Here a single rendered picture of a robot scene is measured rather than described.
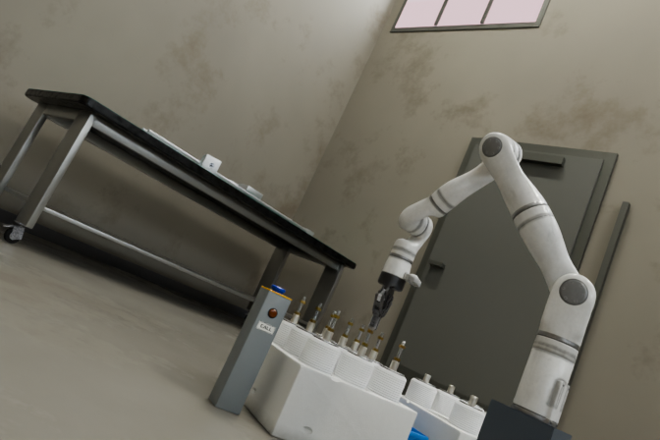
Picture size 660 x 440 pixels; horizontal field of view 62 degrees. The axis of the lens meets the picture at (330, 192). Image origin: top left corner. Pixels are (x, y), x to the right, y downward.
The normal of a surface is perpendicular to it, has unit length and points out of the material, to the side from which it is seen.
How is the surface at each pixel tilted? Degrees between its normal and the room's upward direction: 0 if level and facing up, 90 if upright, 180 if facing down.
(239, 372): 90
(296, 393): 90
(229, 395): 90
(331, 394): 90
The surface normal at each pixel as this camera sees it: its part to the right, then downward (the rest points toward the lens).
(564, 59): -0.57, -0.43
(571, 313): -0.31, -0.31
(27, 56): 0.71, 0.17
